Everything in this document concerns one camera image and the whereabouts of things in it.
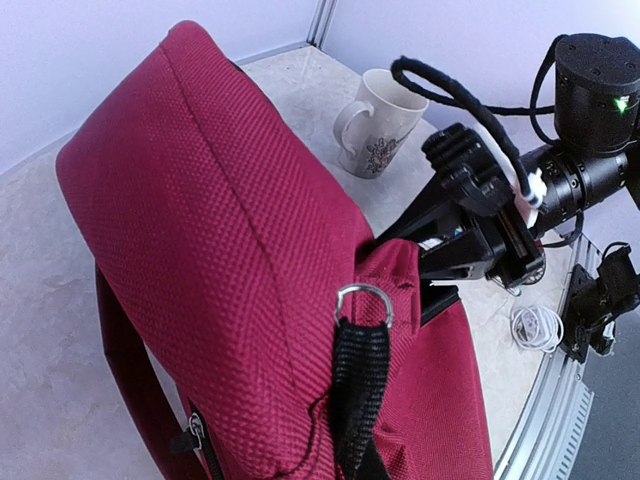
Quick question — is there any white floral mug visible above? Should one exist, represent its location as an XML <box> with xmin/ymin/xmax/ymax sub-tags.
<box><xmin>333</xmin><ymin>69</ymin><xmax>429</xmax><ymax>179</ymax></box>

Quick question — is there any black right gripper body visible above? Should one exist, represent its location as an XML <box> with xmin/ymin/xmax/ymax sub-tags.
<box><xmin>419</xmin><ymin>124</ymin><xmax>547</xmax><ymax>291</ymax></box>

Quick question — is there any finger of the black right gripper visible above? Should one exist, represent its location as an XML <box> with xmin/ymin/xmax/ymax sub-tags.
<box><xmin>373</xmin><ymin>192</ymin><xmax>475</xmax><ymax>248</ymax></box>
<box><xmin>418</xmin><ymin>232</ymin><xmax>495</xmax><ymax>280</ymax></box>

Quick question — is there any aluminium front rail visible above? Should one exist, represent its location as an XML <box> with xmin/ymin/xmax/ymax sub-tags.
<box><xmin>487</xmin><ymin>237</ymin><xmax>600</xmax><ymax>479</ymax></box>

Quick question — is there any white charger with cable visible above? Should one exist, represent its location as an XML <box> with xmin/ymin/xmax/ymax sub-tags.
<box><xmin>510</xmin><ymin>306</ymin><xmax>564</xmax><ymax>354</ymax></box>

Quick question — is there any aluminium frame right post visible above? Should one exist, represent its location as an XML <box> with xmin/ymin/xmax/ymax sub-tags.
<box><xmin>306</xmin><ymin>0</ymin><xmax>338</xmax><ymax>50</ymax></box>

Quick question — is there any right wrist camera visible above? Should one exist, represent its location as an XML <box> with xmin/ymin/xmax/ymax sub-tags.
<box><xmin>422</xmin><ymin>123</ymin><xmax>547</xmax><ymax>228</ymax></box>

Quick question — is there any red student backpack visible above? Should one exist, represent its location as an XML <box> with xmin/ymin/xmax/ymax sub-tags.
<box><xmin>56</xmin><ymin>21</ymin><xmax>493</xmax><ymax>479</ymax></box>

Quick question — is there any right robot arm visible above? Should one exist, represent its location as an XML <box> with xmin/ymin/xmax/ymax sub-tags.
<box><xmin>380</xmin><ymin>33</ymin><xmax>639</xmax><ymax>288</ymax></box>

